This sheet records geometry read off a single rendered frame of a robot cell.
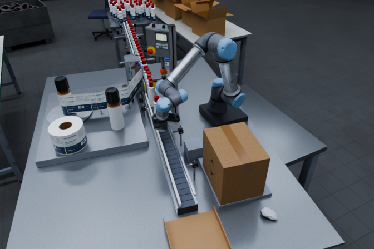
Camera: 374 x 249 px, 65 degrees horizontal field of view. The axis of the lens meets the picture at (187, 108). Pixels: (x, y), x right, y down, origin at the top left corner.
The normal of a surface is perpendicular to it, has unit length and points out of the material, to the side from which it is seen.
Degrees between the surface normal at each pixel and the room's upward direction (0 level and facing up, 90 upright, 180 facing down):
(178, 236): 0
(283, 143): 0
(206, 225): 0
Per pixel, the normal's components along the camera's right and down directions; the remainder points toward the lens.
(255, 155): -0.01, -0.82
